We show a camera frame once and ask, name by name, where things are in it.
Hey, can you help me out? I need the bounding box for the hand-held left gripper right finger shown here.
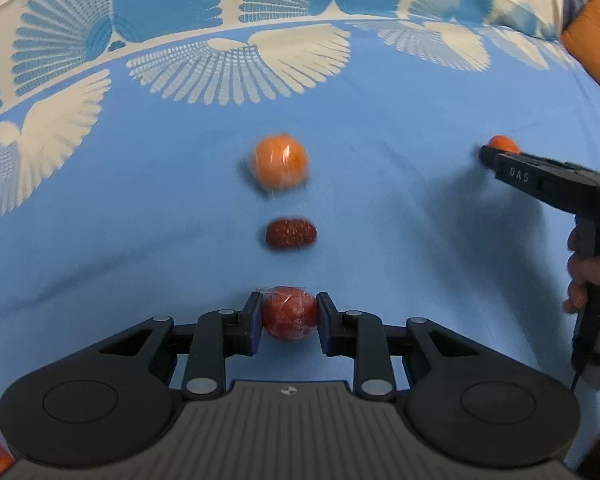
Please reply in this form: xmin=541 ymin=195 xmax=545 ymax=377
xmin=316 ymin=290 xmax=486 ymax=402

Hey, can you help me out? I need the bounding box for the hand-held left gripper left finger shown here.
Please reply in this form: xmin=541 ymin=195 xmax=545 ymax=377
xmin=97 ymin=290 xmax=266 ymax=402

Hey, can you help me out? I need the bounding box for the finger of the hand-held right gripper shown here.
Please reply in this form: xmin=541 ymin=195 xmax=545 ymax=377
xmin=477 ymin=144 xmax=503 ymax=177

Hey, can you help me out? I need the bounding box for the small orange kumquat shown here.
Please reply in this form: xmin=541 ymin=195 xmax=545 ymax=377
xmin=486 ymin=135 xmax=521 ymax=156

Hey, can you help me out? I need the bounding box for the plastic-wrapped red fruit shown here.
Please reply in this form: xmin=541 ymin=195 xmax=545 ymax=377
xmin=261 ymin=285 xmax=320 ymax=342

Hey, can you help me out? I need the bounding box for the person's right hand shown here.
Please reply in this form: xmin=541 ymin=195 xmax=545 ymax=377
xmin=562 ymin=227 xmax=600 ymax=316

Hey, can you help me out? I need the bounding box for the dark red jujube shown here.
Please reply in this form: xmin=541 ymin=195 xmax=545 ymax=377
xmin=265 ymin=216 xmax=318 ymax=251

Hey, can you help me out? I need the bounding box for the orange cushion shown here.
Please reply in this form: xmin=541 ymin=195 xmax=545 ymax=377
xmin=560 ymin=0 xmax=600 ymax=107

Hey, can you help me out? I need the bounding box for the fan-print blue bedsheet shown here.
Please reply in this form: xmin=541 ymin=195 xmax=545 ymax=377
xmin=0 ymin=0 xmax=600 ymax=476

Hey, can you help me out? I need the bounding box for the plastic-wrapped orange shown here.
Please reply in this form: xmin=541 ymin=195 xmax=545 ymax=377
xmin=244 ymin=132 xmax=311 ymax=193

